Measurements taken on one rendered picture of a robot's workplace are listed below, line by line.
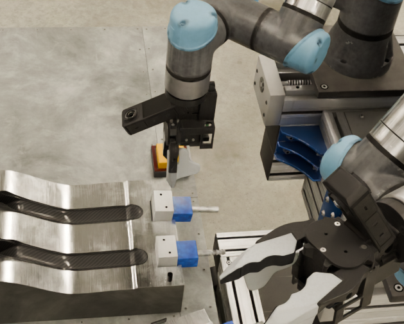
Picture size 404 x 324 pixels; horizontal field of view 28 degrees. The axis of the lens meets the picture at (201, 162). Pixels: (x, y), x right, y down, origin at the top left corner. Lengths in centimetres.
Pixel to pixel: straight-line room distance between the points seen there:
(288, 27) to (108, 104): 74
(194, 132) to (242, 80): 189
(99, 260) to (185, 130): 31
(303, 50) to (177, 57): 20
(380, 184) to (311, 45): 32
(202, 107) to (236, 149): 161
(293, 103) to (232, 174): 119
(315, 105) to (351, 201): 98
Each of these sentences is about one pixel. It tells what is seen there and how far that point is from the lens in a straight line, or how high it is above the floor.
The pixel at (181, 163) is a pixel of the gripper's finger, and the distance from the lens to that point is 143.
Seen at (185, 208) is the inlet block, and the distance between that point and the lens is 157.
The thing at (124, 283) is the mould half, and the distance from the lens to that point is 148.
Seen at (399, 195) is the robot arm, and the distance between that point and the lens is 89.
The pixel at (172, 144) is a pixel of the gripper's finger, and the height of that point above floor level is 112.
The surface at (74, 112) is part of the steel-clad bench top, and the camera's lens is 190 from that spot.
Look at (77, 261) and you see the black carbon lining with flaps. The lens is 152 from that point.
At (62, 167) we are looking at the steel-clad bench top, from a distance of 178.
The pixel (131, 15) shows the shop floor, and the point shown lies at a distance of 354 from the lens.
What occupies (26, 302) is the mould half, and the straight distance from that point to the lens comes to 149.
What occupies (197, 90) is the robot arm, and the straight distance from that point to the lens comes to 131.
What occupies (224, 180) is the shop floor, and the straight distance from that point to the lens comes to 286.
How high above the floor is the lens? 210
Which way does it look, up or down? 46 degrees down
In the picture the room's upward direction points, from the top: 7 degrees clockwise
